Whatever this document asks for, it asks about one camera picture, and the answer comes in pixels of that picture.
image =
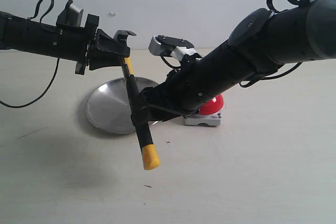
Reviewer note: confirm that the black yellow claw hammer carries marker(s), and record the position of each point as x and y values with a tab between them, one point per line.
149	154

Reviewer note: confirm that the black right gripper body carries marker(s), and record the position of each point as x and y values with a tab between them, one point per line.
182	93

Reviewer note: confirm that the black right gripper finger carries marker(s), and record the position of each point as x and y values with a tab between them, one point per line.
142	116
149	97

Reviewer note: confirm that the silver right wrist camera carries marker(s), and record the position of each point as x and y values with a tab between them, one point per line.
177	48

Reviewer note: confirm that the round steel plate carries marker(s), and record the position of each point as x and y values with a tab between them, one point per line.
107	108

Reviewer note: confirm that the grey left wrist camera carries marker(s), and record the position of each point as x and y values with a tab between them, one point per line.
70	16

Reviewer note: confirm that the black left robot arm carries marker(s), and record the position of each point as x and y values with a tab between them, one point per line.
38	38

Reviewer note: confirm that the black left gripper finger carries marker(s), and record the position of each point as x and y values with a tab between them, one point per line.
103	59
116	45

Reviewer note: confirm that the red dome push button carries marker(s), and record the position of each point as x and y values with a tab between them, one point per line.
209	114

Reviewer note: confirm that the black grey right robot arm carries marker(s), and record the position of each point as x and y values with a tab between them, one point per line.
259	46

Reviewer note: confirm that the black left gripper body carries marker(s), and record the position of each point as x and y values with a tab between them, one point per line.
89	54

